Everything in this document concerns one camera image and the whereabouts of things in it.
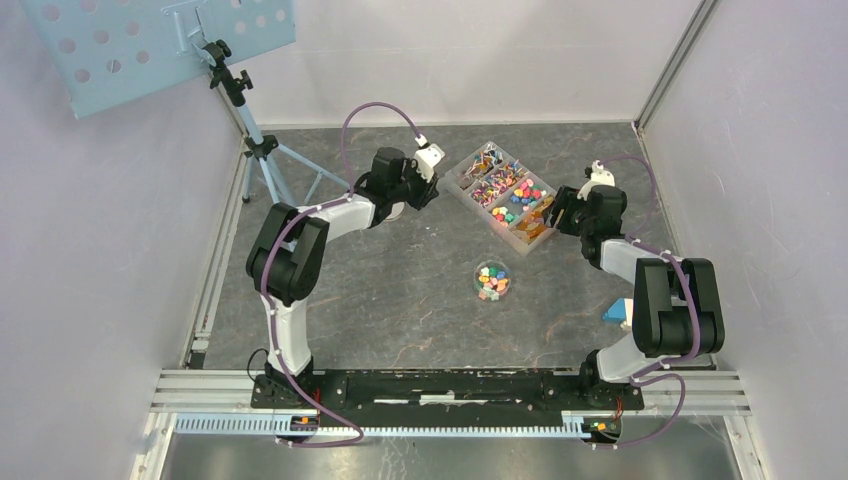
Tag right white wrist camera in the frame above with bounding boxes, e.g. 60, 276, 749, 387
577, 160, 615, 201

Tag blue white small block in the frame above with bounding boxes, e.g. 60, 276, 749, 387
602, 298, 634, 331

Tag small clear glass jar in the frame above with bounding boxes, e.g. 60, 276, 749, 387
473, 260, 513, 302

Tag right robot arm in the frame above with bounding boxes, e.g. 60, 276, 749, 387
544, 185, 726, 408

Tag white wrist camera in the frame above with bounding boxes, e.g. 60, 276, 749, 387
413, 134, 445, 183
577, 160, 615, 201

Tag light blue music stand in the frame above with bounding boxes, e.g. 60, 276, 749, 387
22, 0, 348, 204

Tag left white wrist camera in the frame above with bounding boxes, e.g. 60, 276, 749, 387
413, 134, 445, 183

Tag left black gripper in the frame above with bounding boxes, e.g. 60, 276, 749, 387
389, 159, 440, 212

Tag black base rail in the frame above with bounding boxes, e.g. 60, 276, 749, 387
250, 368, 645, 437

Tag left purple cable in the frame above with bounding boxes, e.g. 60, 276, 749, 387
259, 101, 425, 450

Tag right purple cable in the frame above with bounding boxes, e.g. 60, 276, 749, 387
599, 154, 702, 450

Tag clear compartment candy box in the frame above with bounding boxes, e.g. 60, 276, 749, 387
444, 141, 555, 256

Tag silver round jar lid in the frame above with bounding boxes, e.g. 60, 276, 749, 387
385, 203, 405, 222

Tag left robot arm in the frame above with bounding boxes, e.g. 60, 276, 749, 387
246, 144, 444, 408

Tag purple cable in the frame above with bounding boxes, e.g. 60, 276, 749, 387
599, 154, 702, 450
259, 101, 425, 450

